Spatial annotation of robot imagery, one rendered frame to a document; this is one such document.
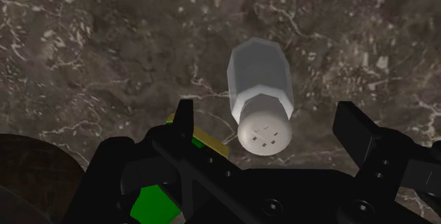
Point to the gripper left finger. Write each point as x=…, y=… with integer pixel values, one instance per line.
x=193, y=168

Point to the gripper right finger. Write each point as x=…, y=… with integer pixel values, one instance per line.
x=379, y=147

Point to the green and yellow box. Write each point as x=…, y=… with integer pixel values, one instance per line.
x=153, y=206

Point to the white salt shaker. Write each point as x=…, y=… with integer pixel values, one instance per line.
x=259, y=96

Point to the dark brown round bowl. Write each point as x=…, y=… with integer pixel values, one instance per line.
x=38, y=178

